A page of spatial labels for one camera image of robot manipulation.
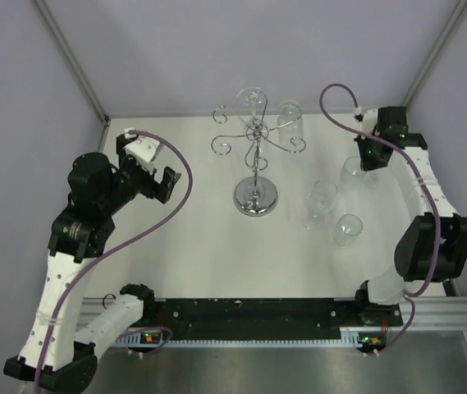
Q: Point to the chrome wine glass rack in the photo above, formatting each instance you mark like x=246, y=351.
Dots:
x=255, y=196

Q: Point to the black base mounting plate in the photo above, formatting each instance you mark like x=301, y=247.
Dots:
x=268, y=319

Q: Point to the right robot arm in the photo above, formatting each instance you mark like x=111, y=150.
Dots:
x=399, y=178

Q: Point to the aluminium frame rail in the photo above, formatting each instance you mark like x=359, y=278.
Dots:
x=438, y=312

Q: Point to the controller board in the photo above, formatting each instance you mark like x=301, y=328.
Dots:
x=365, y=338
x=144, y=338

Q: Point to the right controller board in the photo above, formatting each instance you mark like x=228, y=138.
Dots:
x=365, y=338

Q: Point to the etched clear wine glass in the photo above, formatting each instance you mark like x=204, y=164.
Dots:
x=255, y=100

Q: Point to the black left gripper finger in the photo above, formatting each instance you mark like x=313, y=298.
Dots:
x=166, y=186
x=121, y=143

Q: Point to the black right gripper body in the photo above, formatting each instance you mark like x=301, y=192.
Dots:
x=367, y=150

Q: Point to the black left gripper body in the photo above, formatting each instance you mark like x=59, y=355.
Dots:
x=132, y=179

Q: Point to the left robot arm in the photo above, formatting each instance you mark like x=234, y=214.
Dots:
x=57, y=356

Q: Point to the tall clear wine glass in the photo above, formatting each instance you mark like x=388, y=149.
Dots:
x=352, y=175

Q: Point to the clear ribbed glass tumbler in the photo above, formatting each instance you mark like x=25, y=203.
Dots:
x=289, y=124

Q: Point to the left controller board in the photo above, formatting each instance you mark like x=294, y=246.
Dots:
x=144, y=338

